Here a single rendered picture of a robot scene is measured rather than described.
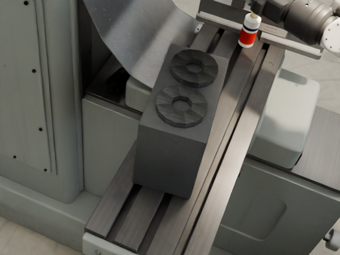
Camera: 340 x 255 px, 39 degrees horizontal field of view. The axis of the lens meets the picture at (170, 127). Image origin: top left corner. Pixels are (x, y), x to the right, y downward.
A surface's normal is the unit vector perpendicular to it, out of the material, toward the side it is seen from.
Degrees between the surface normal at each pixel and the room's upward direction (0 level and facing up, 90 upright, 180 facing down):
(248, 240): 90
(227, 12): 90
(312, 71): 0
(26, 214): 63
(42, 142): 88
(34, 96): 88
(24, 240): 0
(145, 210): 0
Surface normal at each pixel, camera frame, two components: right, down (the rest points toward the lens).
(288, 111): 0.12, -0.62
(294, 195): -0.37, 0.69
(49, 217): -0.30, 0.41
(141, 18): 0.74, -0.20
